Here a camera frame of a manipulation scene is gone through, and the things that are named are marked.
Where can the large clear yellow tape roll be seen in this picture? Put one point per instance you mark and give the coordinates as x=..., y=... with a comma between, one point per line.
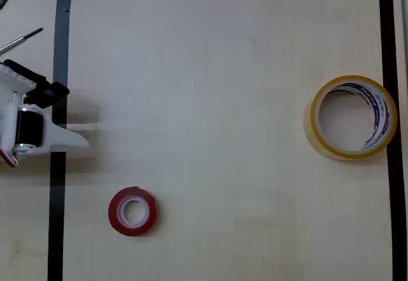
x=314, y=134

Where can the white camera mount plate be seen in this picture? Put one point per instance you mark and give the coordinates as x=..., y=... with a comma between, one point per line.
x=11, y=78

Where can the small red tape roll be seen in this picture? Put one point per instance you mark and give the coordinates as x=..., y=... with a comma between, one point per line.
x=116, y=217

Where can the thin metal screwdriver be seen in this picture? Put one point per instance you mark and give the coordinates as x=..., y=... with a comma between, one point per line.
x=19, y=40

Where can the black webcam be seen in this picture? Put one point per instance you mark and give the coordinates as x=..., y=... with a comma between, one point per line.
x=48, y=91

